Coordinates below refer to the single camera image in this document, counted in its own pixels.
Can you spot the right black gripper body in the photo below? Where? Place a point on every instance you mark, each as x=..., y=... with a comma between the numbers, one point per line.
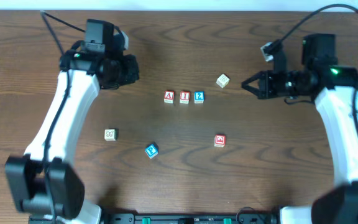
x=265, y=84

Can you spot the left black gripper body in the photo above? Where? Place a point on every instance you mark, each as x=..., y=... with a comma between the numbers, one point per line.
x=130, y=70

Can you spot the blue number 2 block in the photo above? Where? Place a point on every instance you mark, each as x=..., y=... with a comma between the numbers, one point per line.
x=198, y=97

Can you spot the red letter A block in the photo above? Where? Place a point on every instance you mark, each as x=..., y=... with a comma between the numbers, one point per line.
x=169, y=96

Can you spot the red letter I block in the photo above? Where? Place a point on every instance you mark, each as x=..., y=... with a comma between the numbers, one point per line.
x=184, y=97

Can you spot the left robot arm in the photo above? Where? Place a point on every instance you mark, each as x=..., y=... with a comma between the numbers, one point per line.
x=43, y=181

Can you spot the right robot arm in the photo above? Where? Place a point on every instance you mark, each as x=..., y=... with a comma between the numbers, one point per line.
x=333, y=89

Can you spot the plain cream wooden block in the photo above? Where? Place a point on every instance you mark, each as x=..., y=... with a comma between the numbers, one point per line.
x=222, y=80

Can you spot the red picture wooden block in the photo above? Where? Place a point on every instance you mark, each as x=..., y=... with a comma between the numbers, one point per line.
x=219, y=140

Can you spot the butterfly wooden block green side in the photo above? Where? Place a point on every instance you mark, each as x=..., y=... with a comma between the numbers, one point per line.
x=110, y=134

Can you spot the blue letter P block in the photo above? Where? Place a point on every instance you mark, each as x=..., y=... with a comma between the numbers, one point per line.
x=151, y=151

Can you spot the black mounting rail base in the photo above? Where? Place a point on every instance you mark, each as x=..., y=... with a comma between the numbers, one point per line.
x=246, y=215

